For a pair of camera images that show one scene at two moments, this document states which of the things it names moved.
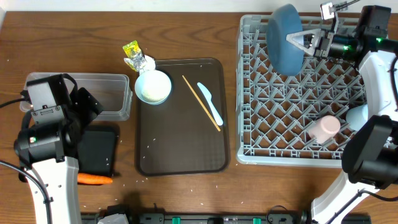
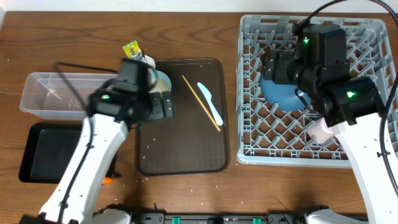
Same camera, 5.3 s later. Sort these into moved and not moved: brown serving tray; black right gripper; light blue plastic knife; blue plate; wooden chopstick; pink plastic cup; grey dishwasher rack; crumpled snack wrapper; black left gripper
Moved: black right gripper; black left gripper; blue plate
Not moved: wooden chopstick; brown serving tray; light blue plastic knife; crumpled snack wrapper; grey dishwasher rack; pink plastic cup
